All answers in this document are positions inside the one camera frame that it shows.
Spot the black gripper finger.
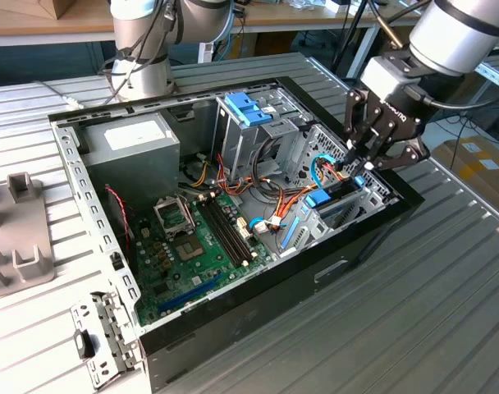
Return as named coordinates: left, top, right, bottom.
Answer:
left=342, top=89, right=378, bottom=165
left=358, top=118, right=431, bottom=173

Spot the red yellow orange power wire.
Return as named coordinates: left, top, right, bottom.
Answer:
left=288, top=162, right=353, bottom=222

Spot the hard disk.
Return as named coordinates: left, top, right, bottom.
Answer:
left=280, top=175, right=366, bottom=250

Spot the silver disk bay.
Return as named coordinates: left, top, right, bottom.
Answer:
left=276, top=172, right=401, bottom=259

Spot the cardboard box with labels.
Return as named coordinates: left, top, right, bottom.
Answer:
left=432, top=137, right=499, bottom=214

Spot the silver metal drive cage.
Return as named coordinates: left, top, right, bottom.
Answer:
left=211, top=88, right=312, bottom=186

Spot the wooden desk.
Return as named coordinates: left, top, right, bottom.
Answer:
left=0, top=0, right=483, bottom=48

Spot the white board connector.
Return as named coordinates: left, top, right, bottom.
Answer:
left=236, top=216, right=253, bottom=241

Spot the black RAM slot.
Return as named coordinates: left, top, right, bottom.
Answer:
left=206, top=195, right=250, bottom=264
left=198, top=197, right=242, bottom=268
left=202, top=196, right=246, bottom=267
left=210, top=194, right=254, bottom=262

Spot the metal socket cover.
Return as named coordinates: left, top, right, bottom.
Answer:
left=153, top=195, right=195, bottom=241

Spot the green motherboard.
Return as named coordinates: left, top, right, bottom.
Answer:
left=128, top=190, right=275, bottom=328

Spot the black open PC case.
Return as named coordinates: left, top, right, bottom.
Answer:
left=47, top=76, right=426, bottom=394

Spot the CPU socket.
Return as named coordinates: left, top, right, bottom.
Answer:
left=172, top=234, right=206, bottom=264

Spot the grey power supply unit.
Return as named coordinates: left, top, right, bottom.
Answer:
left=81, top=112, right=181, bottom=206

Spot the blue expansion slot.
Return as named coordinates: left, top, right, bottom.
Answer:
left=157, top=273, right=225, bottom=315

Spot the small brown cardboard box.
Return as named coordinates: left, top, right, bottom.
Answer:
left=38, top=0, right=76, bottom=21

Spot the grey parts rack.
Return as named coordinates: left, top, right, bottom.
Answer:
left=0, top=172, right=57, bottom=301

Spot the black plastic lock tab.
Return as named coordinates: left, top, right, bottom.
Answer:
left=71, top=330, right=97, bottom=360

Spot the grey wrist camera housing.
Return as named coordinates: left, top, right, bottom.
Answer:
left=358, top=53, right=429, bottom=102

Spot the long blue data wire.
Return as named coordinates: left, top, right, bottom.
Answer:
left=310, top=153, right=346, bottom=188

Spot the aluminium slat table frame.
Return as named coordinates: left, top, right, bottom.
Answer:
left=473, top=44, right=499, bottom=91

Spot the blue plastic drive bracket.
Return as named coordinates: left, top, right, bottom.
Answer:
left=224, top=92, right=274, bottom=128

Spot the orange red wire bundle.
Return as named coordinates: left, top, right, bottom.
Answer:
left=215, top=153, right=254, bottom=198

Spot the short blue data wire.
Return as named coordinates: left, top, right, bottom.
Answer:
left=249, top=216, right=273, bottom=236

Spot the yellow black wire bundle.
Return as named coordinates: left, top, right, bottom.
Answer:
left=190, top=158, right=213, bottom=189

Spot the red black fan wire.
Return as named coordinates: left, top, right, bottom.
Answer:
left=104, top=184, right=131, bottom=263

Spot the arm cable with plug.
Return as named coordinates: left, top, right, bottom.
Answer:
left=35, top=80, right=111, bottom=111

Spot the silver slot bracket latch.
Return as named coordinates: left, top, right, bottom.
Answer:
left=70, top=290, right=140, bottom=391

